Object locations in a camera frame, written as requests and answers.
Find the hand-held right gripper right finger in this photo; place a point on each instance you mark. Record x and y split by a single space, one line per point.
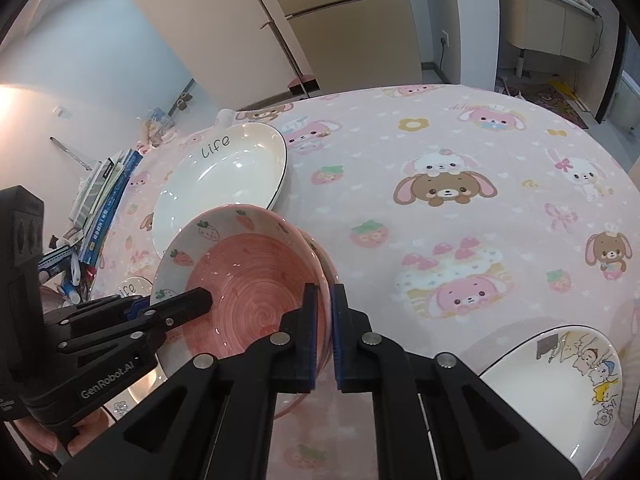
336 345

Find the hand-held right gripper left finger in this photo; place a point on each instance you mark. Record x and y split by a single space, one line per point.
313 340

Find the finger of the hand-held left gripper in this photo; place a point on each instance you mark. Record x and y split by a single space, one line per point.
190 305
100 312

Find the white black-rimmed bowl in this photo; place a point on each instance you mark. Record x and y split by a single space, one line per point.
135 287

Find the pink strawberry bowl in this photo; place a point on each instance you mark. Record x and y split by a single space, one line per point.
250 280
325 262

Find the pile of stationery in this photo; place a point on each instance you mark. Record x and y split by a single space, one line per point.
70 270

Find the stack of books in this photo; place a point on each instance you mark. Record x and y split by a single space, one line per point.
107 195

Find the metal mop pole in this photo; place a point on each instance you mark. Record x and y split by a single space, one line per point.
72 150

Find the pink clutter on floor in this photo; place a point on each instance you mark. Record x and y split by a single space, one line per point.
157 127

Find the pair of shoes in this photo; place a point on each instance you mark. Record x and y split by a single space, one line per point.
184 101

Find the pink printed tablecloth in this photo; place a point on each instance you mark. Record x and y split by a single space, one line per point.
450 150

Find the red dustpan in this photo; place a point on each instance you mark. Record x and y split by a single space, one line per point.
302 85

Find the red broom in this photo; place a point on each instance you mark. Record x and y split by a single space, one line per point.
277 30

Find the beige refrigerator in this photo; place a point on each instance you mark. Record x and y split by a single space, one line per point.
350 25

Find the patterned floor mat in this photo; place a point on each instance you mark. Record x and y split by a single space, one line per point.
555 102

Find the beige vanity cabinet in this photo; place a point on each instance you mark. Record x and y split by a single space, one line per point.
545 25

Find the white hair dryer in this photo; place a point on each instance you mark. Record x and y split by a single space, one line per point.
582 2

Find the white wall switch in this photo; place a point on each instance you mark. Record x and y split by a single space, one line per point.
60 112

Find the wall power outlet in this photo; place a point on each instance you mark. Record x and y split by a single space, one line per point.
445 38

